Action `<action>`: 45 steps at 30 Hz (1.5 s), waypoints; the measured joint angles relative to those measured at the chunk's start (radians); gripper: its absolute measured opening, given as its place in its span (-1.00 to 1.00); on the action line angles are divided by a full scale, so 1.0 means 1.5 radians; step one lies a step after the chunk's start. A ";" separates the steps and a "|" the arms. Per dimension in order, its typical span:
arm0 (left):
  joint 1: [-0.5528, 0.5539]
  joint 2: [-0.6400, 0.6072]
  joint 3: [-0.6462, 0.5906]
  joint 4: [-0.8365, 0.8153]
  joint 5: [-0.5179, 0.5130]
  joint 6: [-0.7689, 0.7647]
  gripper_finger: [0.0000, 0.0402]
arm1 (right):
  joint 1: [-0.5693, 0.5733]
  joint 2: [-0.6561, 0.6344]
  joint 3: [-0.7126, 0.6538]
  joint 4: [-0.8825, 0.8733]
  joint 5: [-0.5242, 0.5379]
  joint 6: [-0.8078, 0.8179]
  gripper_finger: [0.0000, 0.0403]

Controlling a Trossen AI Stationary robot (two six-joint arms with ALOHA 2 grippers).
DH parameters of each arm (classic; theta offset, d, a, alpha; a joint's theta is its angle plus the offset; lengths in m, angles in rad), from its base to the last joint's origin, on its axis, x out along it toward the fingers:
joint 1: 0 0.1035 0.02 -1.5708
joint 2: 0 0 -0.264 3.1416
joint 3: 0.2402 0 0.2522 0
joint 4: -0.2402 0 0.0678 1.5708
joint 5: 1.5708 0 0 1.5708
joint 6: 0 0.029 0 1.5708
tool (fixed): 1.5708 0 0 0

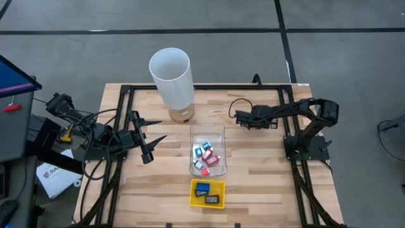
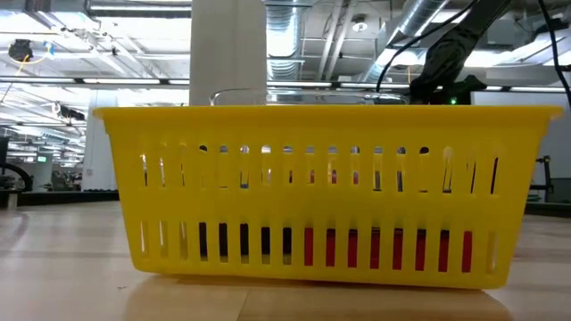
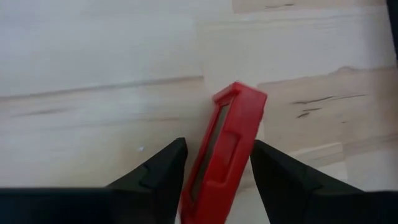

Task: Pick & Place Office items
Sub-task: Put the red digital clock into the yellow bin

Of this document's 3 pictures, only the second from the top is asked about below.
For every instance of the red rectangular block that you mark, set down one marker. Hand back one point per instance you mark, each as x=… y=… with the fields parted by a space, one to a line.
x=374 y=247

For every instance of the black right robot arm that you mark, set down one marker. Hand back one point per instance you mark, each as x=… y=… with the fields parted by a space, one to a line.
x=446 y=53

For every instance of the yellow plastic basket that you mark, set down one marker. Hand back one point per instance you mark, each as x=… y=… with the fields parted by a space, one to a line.
x=312 y=205

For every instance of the clear plastic container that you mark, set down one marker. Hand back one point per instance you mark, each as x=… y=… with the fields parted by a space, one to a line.
x=308 y=94

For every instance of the white building pillar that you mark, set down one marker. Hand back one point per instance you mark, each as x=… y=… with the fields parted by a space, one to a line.
x=100 y=147

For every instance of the long ceiling light strip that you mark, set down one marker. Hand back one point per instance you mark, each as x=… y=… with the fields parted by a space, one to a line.
x=116 y=81

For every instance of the black metal stand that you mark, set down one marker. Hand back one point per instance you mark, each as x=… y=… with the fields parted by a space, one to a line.
x=545 y=174

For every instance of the black curved equipment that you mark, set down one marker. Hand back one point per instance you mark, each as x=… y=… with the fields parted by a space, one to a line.
x=13 y=171

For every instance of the black ceiling device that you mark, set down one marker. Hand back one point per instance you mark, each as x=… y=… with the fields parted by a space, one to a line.
x=20 y=49

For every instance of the silver spiral ventilation duct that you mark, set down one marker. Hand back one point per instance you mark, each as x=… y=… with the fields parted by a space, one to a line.
x=281 y=40

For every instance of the silver slanted ventilation duct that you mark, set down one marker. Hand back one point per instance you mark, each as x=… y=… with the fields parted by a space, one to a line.
x=415 y=20

